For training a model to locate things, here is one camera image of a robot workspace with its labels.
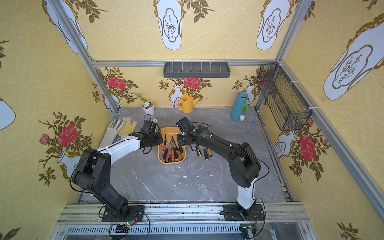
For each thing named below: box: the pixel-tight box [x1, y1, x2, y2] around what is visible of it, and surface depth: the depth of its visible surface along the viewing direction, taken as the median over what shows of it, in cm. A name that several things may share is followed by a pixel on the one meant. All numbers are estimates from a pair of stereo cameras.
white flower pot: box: [141, 100, 155, 115], surface depth 115 cm
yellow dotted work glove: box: [118, 117, 138, 136], surface depth 112 cm
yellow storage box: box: [158, 126, 186, 164], surface depth 95 cm
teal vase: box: [231, 91, 249, 120], surface depth 108 cm
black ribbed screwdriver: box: [203, 148, 209, 160], surface depth 96 cm
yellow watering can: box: [177, 94, 201, 114], surface depth 118 cm
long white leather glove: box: [99, 118, 126, 149], surface depth 108 cm
